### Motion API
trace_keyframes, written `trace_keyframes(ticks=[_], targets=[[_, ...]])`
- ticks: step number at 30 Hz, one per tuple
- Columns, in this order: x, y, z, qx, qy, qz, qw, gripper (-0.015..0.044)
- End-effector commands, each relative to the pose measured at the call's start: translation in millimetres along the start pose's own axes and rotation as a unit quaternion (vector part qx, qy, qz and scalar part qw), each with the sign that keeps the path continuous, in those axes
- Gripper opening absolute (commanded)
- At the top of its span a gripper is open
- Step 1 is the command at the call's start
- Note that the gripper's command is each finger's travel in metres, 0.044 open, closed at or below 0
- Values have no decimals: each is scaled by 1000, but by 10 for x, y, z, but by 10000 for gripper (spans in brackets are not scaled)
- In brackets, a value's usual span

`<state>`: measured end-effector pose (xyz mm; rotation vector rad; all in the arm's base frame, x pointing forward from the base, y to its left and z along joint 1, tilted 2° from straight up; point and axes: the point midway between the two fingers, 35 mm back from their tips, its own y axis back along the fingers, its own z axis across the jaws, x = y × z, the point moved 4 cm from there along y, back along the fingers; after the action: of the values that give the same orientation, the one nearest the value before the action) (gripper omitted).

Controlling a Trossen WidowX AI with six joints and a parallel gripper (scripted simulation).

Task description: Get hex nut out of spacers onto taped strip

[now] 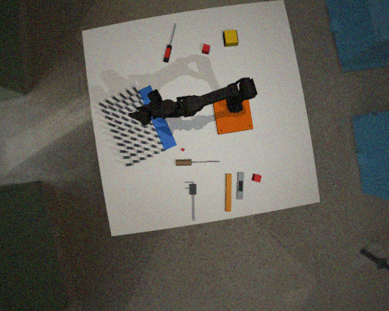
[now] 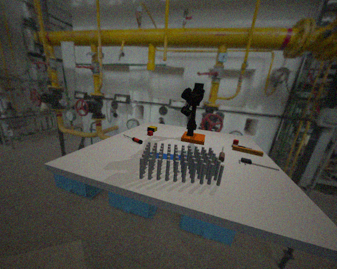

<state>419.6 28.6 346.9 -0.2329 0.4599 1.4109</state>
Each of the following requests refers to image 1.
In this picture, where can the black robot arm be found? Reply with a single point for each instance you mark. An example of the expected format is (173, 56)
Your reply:
(192, 104)

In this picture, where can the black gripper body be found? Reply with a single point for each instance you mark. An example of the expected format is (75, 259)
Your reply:
(147, 113)

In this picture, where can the brown-handled metal probe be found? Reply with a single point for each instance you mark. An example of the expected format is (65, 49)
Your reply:
(186, 162)

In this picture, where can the yellow block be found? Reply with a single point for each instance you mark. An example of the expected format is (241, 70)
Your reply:
(230, 38)

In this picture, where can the red-handled screwdriver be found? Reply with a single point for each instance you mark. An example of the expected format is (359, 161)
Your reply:
(168, 50)

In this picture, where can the blue flat strip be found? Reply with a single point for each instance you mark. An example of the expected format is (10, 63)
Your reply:
(160, 125)

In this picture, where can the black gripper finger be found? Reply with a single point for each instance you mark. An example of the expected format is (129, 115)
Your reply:
(145, 106)
(136, 116)

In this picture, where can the orange rectangular bar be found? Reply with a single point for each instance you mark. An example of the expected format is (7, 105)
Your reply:
(228, 192)

